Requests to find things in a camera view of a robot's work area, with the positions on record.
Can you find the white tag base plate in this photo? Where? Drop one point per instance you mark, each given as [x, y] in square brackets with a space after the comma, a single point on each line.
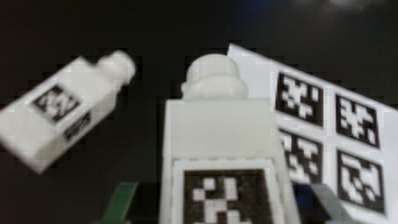
[340, 135]

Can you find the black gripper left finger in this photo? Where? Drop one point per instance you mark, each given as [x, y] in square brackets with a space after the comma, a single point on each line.
[120, 203]

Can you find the white leg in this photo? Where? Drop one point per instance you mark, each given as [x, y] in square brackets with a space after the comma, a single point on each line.
[225, 175]
[51, 117]

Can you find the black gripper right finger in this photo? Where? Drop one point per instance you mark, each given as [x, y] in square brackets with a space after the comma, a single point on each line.
[321, 207]

